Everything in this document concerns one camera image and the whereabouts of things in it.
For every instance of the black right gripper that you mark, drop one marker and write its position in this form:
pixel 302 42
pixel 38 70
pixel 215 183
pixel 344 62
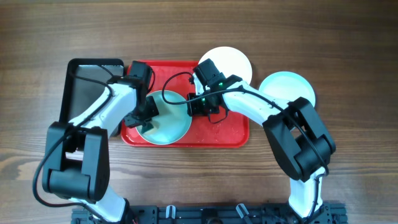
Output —
pixel 194 109

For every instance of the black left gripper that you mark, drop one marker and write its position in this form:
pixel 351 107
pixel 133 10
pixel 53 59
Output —
pixel 132 121

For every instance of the green and yellow sponge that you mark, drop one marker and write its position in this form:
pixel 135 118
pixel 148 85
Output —
pixel 147 127

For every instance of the light blue plate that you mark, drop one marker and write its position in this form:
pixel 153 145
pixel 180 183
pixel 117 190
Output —
pixel 289 86
pixel 172 123

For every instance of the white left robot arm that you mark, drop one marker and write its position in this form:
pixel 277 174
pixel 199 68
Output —
pixel 75 166

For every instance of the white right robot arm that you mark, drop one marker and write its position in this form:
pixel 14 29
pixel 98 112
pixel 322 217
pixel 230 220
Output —
pixel 300 142

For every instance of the black water tray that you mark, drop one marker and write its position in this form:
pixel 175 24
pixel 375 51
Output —
pixel 78 94

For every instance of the white plate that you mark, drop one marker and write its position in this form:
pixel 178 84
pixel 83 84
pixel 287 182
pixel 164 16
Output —
pixel 230 61

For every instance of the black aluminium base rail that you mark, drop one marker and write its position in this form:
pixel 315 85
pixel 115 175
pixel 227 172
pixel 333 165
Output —
pixel 329 213

